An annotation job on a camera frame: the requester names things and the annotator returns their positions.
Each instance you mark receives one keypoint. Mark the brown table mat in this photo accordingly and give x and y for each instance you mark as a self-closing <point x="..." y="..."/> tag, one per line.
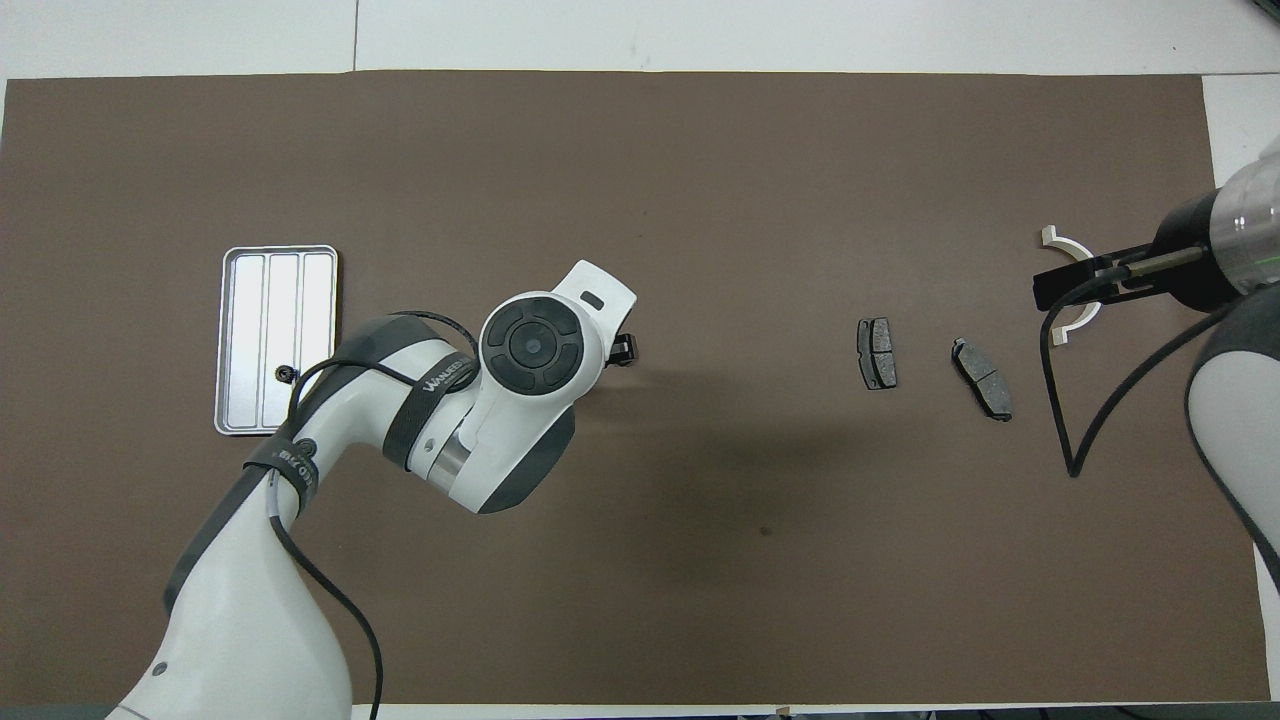
<point x="700" y="580"/>

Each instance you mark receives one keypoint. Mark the dark curved brake pad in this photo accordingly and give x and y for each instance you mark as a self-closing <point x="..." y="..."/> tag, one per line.
<point x="982" y="380"/>

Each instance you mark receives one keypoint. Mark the dark rectangular brake pad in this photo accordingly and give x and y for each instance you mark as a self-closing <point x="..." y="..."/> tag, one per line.
<point x="877" y="355"/>

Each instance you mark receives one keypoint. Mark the white curved plastic bracket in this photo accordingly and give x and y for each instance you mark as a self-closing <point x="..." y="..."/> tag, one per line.
<point x="1072" y="245"/>

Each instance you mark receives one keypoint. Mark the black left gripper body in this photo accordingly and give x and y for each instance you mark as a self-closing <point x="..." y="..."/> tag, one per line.
<point x="623" y="350"/>

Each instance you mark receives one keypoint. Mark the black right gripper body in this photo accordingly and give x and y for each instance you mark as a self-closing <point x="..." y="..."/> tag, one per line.
<point x="1080" y="285"/>

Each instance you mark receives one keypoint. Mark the silver metal tray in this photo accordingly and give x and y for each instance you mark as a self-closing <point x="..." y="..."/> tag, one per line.
<point x="250" y="320"/>

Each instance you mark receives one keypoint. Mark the small black bearing gear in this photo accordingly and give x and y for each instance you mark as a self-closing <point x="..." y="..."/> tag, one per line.
<point x="285" y="373"/>

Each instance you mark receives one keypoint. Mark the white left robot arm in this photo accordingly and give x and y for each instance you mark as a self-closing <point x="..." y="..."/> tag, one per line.
<point x="530" y="345"/>

